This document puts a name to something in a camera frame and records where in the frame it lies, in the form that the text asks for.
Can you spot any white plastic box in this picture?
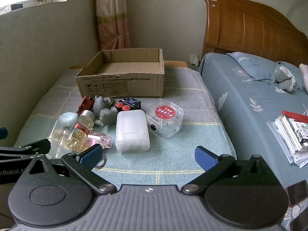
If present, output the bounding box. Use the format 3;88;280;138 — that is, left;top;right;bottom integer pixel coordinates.
115;110;150;153

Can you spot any checked blanket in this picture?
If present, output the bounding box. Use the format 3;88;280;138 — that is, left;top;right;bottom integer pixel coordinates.
14;66;237;190

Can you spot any clear plastic box red label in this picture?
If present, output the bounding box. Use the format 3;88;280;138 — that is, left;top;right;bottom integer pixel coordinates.
146;102;184;139

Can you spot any red toy block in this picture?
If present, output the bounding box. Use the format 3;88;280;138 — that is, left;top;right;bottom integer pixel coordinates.
77;96;95;115

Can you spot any blue floral bed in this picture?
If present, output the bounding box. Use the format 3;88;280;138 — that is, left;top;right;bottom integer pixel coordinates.
197;52;308;231

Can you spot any pink curtain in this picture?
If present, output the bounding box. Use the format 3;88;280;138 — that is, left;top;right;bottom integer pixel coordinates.
95;0;131;51

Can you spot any white wall socket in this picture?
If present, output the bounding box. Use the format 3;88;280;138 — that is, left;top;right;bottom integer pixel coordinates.
190;54;200;71

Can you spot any red plastic strip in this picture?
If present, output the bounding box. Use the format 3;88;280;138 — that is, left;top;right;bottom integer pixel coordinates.
281;110;308;124

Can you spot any red and black round toy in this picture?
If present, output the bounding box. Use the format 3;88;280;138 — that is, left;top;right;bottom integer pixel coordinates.
115;102;131;112

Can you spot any grey animal figurine front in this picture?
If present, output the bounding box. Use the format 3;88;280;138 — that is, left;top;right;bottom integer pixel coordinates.
99;107;119;127

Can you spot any small glass bottle silver cap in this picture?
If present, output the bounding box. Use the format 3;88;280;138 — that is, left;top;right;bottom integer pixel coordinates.
79;110;96;128

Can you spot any clear jar of gold clips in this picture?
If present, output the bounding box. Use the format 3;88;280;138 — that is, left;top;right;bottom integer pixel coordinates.
63;123;90;153

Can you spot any phone with red case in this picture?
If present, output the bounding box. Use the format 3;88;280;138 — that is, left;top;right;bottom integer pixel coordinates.
286;180;308;207

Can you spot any pink cloth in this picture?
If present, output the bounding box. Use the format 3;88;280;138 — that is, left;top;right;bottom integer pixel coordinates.
299;63;308;94

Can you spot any cardboard box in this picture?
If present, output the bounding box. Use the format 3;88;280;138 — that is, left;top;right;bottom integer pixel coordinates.
75;48;165;99

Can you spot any wooden headboard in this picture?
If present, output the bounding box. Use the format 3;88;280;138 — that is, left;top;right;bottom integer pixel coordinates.
202;0;308;66

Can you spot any blue floral pillow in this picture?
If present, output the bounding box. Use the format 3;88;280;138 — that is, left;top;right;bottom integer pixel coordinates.
226;52;301;84

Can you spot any stack of papers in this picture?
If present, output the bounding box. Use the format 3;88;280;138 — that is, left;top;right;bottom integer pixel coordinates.
274;115;308;168

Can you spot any light blue egg toy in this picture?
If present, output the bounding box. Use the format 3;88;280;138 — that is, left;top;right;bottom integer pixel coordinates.
59;112;79;127

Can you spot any small black box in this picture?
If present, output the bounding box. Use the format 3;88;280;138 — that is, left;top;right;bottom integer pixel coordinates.
0;3;24;13

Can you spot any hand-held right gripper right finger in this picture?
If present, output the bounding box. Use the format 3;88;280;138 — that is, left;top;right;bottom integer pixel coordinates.
180;146;282;196

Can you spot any pink pig keychain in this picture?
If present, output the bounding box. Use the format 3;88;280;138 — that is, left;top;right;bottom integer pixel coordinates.
87;132;113;169

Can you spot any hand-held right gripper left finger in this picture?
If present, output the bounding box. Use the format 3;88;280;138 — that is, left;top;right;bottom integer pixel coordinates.
18;144;117;195

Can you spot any clear glass cup with label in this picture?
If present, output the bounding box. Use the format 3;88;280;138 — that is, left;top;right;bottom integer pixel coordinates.
47;115;81;160

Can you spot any black cube with purple dots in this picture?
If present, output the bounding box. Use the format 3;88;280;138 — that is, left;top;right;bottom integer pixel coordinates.
119;97;141;111

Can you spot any grey plush toy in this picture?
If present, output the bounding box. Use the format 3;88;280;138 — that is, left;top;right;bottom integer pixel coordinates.
274;65;299;92

